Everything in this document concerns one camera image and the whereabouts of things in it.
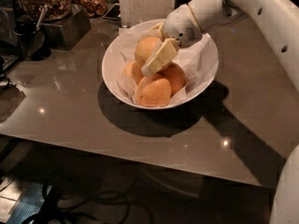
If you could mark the silver spoon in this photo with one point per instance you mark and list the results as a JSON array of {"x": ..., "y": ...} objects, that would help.
[{"x": 43, "y": 11}]

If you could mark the black smartphone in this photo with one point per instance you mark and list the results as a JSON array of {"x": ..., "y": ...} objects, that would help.
[{"x": 114, "y": 13}]

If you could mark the glass jar of nuts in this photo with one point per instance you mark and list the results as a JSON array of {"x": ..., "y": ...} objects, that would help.
[{"x": 56, "y": 9}]

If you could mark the black cup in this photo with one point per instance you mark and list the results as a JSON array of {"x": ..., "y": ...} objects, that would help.
[{"x": 33, "y": 43}]

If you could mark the bowl of dried fruit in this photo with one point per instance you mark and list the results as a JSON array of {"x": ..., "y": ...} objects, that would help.
[{"x": 94, "y": 8}]

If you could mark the orange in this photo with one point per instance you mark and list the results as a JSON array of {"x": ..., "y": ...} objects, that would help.
[
  {"x": 153, "y": 91},
  {"x": 133, "y": 71},
  {"x": 144, "y": 48},
  {"x": 176, "y": 76}
]

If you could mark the black appliance at left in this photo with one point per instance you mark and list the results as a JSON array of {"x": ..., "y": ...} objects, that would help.
[{"x": 10, "y": 50}]

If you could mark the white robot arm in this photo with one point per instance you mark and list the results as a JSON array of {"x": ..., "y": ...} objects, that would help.
[{"x": 278, "y": 21}]

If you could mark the white ceramic bowl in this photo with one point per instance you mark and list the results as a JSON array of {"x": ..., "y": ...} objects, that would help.
[{"x": 205, "y": 75}]

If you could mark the white paper liner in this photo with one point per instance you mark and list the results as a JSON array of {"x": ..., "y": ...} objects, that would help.
[{"x": 199, "y": 59}]

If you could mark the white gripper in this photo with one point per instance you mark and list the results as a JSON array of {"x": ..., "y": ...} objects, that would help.
[{"x": 181, "y": 26}]

